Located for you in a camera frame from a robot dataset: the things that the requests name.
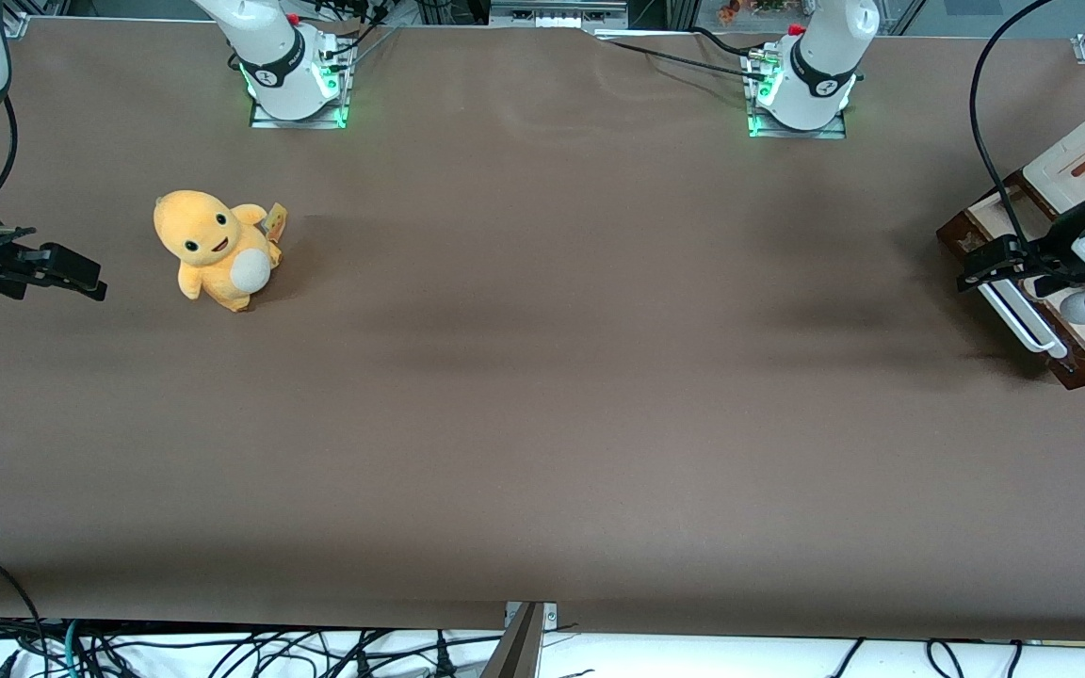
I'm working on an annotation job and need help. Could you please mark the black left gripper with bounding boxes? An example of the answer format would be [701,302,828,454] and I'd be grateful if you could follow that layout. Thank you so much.
[957,209,1085,299]

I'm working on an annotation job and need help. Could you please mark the yellow plush toy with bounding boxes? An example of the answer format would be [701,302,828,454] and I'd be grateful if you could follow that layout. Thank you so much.
[153,189,283,314]

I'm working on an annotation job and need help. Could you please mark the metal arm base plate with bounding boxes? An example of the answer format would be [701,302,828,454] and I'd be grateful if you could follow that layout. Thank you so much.
[249,38,352,130]
[747,49,850,140]

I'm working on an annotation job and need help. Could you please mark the short black table cable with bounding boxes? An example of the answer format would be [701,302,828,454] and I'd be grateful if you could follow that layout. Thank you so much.
[688,25,762,59]

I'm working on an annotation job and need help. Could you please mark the black base cable bundle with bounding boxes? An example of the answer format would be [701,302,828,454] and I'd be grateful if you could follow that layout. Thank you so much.
[302,0,404,74]

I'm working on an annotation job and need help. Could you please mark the long black table cable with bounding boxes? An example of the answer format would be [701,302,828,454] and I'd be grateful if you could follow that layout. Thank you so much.
[596,36,771,83]

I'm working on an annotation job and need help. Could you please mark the black tangled floor cables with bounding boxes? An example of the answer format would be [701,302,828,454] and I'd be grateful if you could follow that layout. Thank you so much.
[81,625,506,678]

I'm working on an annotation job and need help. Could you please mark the aluminium frame rack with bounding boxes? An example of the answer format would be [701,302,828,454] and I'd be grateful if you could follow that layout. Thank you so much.
[489,0,630,30]

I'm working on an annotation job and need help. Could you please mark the metal table edge bracket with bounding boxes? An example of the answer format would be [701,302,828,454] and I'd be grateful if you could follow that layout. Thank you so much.
[481,601,559,678]

